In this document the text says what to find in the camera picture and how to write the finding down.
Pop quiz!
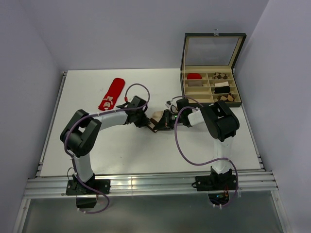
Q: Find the rolled checkered sock upper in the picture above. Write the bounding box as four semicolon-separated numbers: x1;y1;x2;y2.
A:
213;72;228;80

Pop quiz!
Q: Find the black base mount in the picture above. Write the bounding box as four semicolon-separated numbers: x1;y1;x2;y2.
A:
66;176;110;210
191;173;237;205

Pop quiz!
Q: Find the rolled white black sock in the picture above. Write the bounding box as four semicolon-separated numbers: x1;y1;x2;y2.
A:
214;82;229;87

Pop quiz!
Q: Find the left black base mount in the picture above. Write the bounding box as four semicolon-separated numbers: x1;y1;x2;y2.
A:
66;176;110;210

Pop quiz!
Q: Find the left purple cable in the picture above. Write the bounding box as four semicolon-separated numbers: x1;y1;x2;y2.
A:
64;83;151;214

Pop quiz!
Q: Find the black compartment storage box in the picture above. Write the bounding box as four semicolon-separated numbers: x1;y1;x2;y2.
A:
180;32;247;107

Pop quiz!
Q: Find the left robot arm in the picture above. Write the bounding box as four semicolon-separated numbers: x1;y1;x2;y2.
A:
60;96;149;194

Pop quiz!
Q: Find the aluminium frame rail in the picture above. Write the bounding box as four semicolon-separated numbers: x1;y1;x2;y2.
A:
23;171;278;199

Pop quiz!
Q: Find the purple cable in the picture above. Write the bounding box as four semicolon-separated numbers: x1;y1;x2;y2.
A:
170;96;239;207
64;83;151;214

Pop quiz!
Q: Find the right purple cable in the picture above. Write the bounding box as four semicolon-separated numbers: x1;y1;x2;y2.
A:
170;96;239;207

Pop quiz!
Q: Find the beige sock brown toe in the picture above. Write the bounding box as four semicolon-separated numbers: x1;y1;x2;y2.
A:
148;110;164;133

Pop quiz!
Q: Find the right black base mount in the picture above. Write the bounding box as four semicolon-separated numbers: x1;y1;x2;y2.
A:
191;173;237;205

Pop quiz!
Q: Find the rolled checkered sock lower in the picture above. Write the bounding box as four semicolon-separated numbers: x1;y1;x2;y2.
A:
217;93;236;102

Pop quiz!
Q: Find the rolled red sock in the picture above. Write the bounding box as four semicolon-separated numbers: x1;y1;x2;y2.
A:
187;73;202;80

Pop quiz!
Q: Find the red sock white pattern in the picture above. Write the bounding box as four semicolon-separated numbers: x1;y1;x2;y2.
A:
98;78;125;111

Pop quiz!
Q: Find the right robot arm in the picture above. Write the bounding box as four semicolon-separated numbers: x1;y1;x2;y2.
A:
150;96;240;189

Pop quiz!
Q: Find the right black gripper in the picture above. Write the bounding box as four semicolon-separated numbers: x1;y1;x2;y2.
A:
154;110;183;131

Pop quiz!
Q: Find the rolled checkered sock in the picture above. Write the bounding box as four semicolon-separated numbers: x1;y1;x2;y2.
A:
213;72;228;80
217;93;236;102

